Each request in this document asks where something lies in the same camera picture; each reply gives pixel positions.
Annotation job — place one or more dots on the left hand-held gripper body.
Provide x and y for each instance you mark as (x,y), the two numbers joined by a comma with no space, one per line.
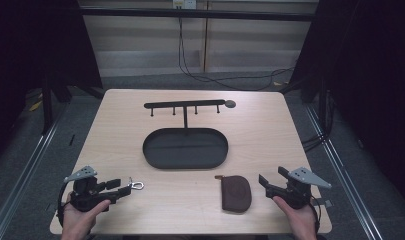
(85,196)

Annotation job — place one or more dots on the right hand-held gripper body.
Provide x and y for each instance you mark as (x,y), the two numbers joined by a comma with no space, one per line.
(298,193)

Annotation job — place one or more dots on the brown zip pouch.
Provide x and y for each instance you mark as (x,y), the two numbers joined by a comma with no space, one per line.
(236,195)

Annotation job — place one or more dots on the black key rack with tray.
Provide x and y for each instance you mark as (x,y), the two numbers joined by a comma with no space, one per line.
(185,150)

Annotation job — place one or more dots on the person's left hand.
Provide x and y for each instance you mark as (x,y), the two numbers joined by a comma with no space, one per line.
(77,223)

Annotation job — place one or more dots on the person's right hand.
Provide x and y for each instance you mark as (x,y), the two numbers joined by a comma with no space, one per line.
(303,221)

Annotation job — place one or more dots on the grey tape strip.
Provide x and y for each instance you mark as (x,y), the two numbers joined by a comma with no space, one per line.
(323,202)
(52,207)

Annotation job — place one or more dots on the black stand leg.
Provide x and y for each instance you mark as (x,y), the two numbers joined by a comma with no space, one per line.
(47,106)

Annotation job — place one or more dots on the yellow floor tape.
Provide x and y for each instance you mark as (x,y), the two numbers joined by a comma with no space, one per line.
(35,106)

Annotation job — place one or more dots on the black curtain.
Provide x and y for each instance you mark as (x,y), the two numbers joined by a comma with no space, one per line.
(370,83)
(40,43)

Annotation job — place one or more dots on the metal floor rail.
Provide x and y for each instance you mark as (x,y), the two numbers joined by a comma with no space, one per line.
(346,186)
(26,175)

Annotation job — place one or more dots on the black horizontal frame bar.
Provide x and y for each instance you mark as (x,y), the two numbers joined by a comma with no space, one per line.
(196,14)

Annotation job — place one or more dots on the white wall power outlet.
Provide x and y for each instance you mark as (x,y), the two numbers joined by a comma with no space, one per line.
(185,4)

